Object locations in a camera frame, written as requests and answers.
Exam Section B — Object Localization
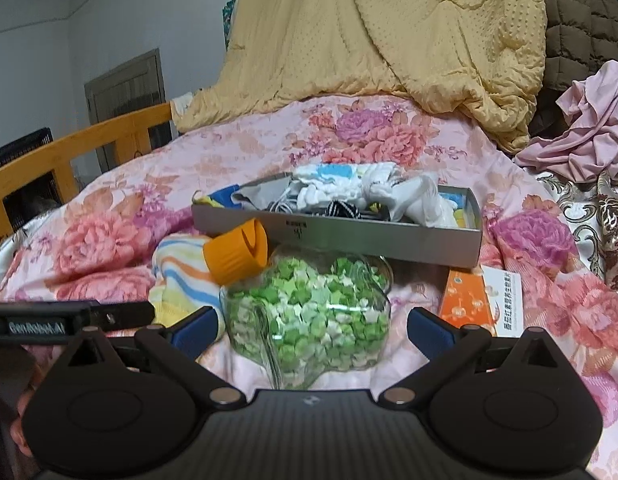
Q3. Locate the colourful wall poster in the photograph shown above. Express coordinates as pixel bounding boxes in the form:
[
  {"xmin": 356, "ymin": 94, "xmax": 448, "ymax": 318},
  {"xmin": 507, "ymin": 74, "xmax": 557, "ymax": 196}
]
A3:
[{"xmin": 221, "ymin": 0, "xmax": 237, "ymax": 49}]

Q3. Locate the white cloth blue print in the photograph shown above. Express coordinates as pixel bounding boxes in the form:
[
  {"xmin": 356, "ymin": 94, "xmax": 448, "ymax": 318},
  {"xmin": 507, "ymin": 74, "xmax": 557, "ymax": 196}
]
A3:
[{"xmin": 285, "ymin": 162, "xmax": 405, "ymax": 211}]

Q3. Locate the white small cloth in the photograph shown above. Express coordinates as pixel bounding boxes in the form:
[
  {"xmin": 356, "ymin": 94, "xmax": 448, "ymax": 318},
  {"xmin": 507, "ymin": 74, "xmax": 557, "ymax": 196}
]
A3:
[{"xmin": 388, "ymin": 172, "xmax": 458, "ymax": 229}]

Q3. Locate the wooden bed rail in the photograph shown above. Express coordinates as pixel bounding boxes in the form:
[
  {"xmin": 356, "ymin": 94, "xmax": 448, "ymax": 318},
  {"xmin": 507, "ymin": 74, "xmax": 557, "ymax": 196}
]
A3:
[{"xmin": 0, "ymin": 103, "xmax": 171, "ymax": 243}]

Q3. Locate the brown quilted jacket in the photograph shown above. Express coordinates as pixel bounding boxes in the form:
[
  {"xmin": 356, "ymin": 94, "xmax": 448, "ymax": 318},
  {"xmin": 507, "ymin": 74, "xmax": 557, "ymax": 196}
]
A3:
[{"xmin": 528, "ymin": 0, "xmax": 618, "ymax": 139}]

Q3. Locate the person's left hand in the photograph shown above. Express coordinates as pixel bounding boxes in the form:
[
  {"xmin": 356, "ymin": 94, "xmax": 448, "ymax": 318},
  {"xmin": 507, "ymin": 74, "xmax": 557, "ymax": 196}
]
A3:
[{"xmin": 0, "ymin": 351, "xmax": 38, "ymax": 460}]

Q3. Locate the striped yellow sock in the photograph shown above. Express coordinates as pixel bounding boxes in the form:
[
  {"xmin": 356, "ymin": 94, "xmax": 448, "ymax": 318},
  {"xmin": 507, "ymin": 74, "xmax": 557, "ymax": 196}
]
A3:
[{"xmin": 148, "ymin": 233, "xmax": 225, "ymax": 342}]

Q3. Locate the grey door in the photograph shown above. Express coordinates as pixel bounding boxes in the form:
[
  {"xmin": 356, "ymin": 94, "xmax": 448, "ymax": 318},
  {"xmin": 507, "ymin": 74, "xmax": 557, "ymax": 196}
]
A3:
[{"xmin": 83, "ymin": 46, "xmax": 171, "ymax": 174}]

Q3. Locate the cream maroon brocade cover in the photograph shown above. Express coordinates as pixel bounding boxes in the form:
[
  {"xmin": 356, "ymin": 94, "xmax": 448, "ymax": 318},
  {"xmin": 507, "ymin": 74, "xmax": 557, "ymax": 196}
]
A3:
[{"xmin": 535, "ymin": 170, "xmax": 618, "ymax": 293}]

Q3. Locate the orange white medicine box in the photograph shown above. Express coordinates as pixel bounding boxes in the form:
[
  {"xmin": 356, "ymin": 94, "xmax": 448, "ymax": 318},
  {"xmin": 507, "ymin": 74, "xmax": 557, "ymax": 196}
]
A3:
[{"xmin": 438, "ymin": 266, "xmax": 524, "ymax": 337}]

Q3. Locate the black white striped sock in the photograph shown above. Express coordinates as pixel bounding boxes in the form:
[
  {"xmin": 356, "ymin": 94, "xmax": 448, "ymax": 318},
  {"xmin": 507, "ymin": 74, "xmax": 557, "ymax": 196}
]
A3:
[{"xmin": 324, "ymin": 200, "xmax": 361, "ymax": 219}]

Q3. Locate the grey shallow cardboard box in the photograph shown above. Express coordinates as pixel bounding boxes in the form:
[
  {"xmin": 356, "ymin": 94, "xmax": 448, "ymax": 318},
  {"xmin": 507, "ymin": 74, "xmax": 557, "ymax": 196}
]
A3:
[{"xmin": 192, "ymin": 185, "xmax": 483, "ymax": 269}]

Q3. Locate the yellow dotted quilt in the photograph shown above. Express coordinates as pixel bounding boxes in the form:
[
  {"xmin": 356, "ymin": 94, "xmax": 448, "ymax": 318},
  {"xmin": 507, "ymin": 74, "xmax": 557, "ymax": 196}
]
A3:
[{"xmin": 171, "ymin": 0, "xmax": 547, "ymax": 153}]

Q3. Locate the pink crumpled garment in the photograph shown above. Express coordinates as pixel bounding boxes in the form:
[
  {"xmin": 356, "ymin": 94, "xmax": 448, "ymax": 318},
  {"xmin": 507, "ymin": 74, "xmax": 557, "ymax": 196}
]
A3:
[{"xmin": 514, "ymin": 61, "xmax": 618, "ymax": 183}]

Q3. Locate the pink floral bedspread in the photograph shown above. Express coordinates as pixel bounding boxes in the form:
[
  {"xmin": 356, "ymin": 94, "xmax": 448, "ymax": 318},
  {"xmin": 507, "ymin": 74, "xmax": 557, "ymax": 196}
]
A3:
[{"xmin": 0, "ymin": 96, "xmax": 618, "ymax": 479}]

